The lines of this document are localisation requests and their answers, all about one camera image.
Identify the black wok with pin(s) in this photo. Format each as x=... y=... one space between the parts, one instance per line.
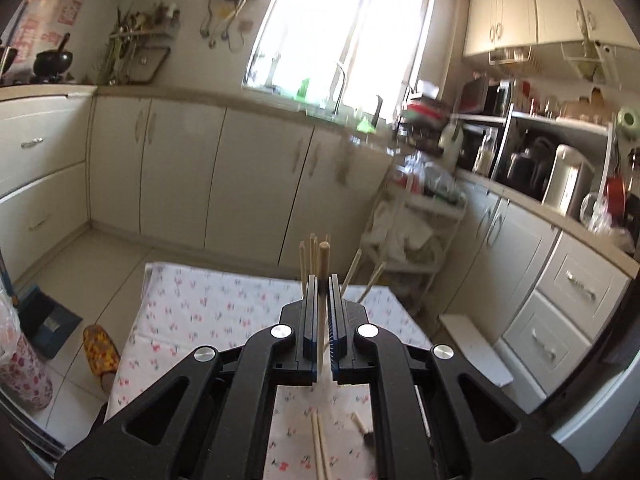
x=52 y=63

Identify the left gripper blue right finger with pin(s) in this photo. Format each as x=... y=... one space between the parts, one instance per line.
x=337 y=326

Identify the chrome kitchen faucet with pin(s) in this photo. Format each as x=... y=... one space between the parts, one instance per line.
x=341 y=88

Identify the yellow patterned slipper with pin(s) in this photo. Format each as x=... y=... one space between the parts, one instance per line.
x=102 y=355

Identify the white electric kettle pot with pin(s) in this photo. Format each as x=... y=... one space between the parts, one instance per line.
x=570 y=181

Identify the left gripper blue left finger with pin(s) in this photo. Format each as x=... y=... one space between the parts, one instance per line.
x=310 y=328

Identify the dark blue dustpan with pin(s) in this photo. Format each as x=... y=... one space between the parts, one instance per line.
x=46 y=323

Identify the white rolling storage cart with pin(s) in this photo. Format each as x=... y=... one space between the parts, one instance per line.
x=415 y=218

